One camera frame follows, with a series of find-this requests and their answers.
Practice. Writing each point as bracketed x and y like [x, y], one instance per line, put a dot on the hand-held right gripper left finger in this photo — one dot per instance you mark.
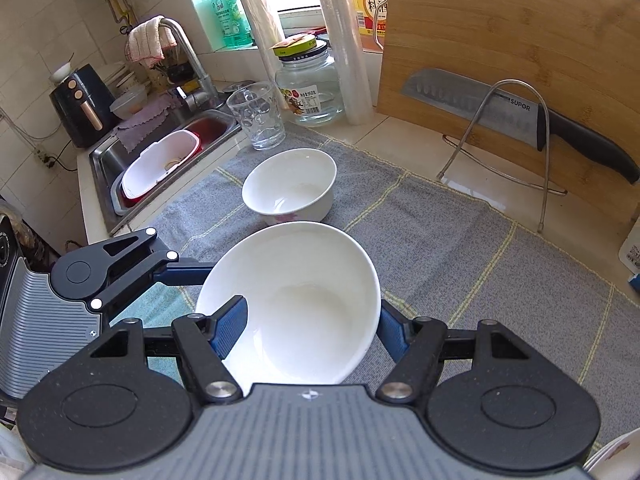
[230, 327]

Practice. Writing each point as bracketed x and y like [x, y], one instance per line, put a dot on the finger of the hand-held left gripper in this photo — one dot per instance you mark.
[180, 275]

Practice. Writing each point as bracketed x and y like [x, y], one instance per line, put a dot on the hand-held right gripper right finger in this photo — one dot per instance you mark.
[392, 335]

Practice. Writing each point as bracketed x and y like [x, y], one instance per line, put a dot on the white pink-flower bowl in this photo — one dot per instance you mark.
[290, 185]
[300, 300]

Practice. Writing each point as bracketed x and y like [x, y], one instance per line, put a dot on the round white fruit-print plate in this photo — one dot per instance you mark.
[620, 455]

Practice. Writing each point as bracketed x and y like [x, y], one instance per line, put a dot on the grey checked cloth mat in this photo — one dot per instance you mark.
[450, 260]

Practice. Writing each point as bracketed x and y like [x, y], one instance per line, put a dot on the white plastic basin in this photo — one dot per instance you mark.
[160, 165]

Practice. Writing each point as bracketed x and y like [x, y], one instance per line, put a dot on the red plastic basin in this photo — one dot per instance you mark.
[198, 144]

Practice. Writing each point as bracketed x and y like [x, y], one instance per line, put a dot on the stainless steel sink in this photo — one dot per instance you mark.
[107, 160]

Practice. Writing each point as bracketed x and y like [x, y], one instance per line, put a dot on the purple dish cloth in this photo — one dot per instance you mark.
[145, 120]

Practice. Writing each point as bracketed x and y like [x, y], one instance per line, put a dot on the clear drinking glass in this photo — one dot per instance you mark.
[257, 120]

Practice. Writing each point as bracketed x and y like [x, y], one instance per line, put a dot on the clear plastic container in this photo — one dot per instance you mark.
[129, 102]

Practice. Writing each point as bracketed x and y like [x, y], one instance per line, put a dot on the black air fryer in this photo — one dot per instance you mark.
[82, 105]

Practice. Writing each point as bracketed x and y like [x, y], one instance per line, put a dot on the metal kitchen faucet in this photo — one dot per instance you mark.
[192, 60]

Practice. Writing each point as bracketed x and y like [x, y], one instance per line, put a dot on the large glass jar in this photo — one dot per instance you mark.
[310, 90]

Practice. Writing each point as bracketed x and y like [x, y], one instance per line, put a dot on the small white cup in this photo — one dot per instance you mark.
[61, 72]

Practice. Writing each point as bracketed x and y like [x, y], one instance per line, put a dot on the white pink striped towel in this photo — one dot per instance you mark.
[145, 42]

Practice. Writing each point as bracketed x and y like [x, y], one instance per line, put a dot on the white blue salt bag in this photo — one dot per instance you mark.
[631, 255]

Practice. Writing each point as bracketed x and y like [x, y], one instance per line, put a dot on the green dish soap bottle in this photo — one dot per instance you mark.
[227, 10]

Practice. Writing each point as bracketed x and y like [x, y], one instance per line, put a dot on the tall plastic wrap roll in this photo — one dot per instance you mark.
[345, 50]

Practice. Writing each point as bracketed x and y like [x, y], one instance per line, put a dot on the bamboo cutting board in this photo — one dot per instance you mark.
[500, 25]

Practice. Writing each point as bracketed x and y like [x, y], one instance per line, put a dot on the orange cooking wine bottle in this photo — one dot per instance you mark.
[367, 5]

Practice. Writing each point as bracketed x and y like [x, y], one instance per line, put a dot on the wall power socket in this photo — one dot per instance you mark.
[44, 156]

